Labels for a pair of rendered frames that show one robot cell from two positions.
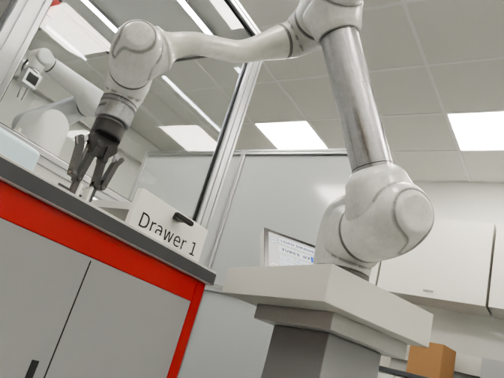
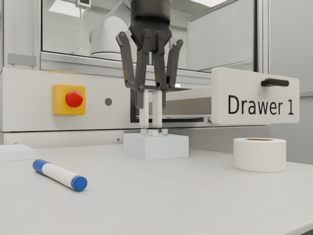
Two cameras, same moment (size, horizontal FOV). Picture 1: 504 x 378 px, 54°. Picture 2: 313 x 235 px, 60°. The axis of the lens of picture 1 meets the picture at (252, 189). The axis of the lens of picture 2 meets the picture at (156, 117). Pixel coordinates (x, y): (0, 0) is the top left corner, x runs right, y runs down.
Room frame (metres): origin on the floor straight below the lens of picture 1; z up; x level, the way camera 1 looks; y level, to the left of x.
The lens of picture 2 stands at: (0.65, 0.20, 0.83)
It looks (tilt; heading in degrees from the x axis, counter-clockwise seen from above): 0 degrees down; 19
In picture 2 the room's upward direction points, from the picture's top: straight up
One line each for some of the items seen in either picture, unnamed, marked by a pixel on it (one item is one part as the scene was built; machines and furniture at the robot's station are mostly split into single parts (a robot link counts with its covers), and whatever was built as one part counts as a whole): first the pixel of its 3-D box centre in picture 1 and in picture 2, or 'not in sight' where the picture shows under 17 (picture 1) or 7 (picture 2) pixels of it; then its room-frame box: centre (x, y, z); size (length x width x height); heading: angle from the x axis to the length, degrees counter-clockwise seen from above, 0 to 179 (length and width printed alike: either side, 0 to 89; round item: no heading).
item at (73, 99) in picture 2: not in sight; (73, 99); (1.18, 0.59, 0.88); 0.04 x 0.03 x 0.04; 144
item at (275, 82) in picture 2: (180, 218); (271, 83); (1.27, 0.16, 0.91); 0.07 x 0.04 x 0.01; 144
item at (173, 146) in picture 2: not in sight; (153, 144); (1.14, 0.38, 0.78); 0.12 x 0.08 x 0.04; 43
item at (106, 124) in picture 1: (103, 139); (150, 26); (1.13, 0.38, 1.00); 0.08 x 0.07 x 0.09; 133
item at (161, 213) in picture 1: (169, 229); (261, 98); (1.29, 0.18, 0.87); 0.29 x 0.02 x 0.11; 144
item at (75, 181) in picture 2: not in sight; (56, 172); (0.90, 0.41, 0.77); 0.14 x 0.02 x 0.02; 59
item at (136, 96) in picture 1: (130, 76); not in sight; (1.11, 0.38, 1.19); 0.13 x 0.11 x 0.16; 14
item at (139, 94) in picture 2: (72, 181); (134, 94); (1.11, 0.40, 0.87); 0.03 x 0.01 x 0.05; 133
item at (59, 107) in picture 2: not in sight; (69, 100); (1.20, 0.62, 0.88); 0.07 x 0.05 x 0.07; 144
